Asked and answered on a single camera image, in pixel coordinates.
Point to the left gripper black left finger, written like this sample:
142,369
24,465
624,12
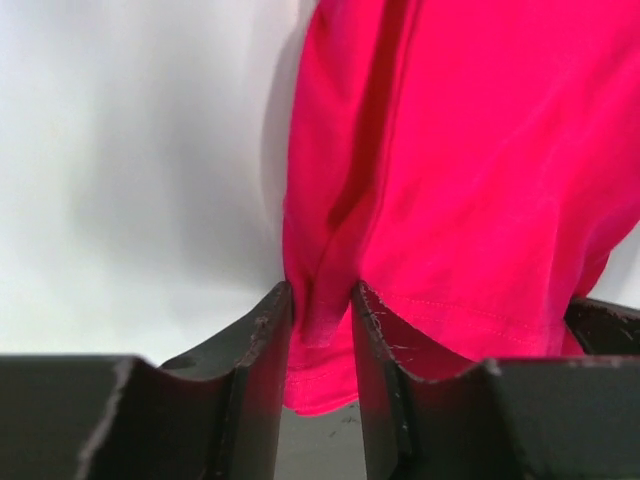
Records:
212,412

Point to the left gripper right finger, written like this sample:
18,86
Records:
535,418

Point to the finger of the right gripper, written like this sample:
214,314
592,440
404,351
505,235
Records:
603,328

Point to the magenta t shirt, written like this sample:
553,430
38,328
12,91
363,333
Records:
474,162

